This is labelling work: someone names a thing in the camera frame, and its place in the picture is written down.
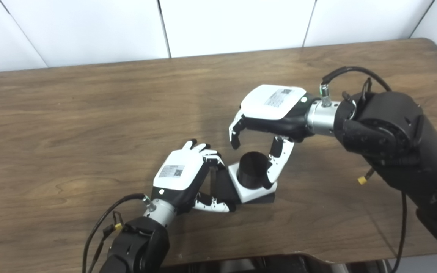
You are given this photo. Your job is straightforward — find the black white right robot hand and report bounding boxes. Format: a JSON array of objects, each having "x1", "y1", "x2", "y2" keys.
[{"x1": 229, "y1": 84, "x2": 314, "y2": 189}]

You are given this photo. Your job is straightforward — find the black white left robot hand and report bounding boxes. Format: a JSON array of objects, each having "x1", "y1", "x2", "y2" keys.
[{"x1": 151, "y1": 139, "x2": 237, "y2": 215}]

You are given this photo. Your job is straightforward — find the black peg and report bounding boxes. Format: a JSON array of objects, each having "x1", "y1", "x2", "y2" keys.
[{"x1": 210, "y1": 151, "x2": 276, "y2": 204}]

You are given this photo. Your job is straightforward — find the white square piece with hole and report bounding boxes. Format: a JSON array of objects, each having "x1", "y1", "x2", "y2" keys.
[{"x1": 228, "y1": 161, "x2": 278, "y2": 203}]

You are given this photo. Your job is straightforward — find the thin left wire yellow connector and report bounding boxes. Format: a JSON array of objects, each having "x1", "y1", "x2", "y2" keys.
[{"x1": 90, "y1": 212, "x2": 125, "y2": 266}]

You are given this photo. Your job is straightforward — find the thin wire yellow connector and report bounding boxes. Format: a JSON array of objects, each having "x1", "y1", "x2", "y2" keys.
[
  {"x1": 90, "y1": 212, "x2": 125, "y2": 266},
  {"x1": 342, "y1": 78, "x2": 375, "y2": 185}
]

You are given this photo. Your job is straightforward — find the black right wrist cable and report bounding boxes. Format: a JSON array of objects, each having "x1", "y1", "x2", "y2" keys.
[{"x1": 320, "y1": 66, "x2": 409, "y2": 273}]

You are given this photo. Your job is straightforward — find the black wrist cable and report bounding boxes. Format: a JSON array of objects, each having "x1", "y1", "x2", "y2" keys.
[
  {"x1": 320, "y1": 66, "x2": 409, "y2": 273},
  {"x1": 82, "y1": 193, "x2": 147, "y2": 273}
]

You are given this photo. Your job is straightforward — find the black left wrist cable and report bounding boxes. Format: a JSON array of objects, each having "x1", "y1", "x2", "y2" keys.
[{"x1": 82, "y1": 193, "x2": 147, "y2": 273}]

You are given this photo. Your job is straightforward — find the thin right wire yellow connector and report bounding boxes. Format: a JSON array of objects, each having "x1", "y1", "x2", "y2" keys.
[{"x1": 342, "y1": 78, "x2": 375, "y2": 185}]

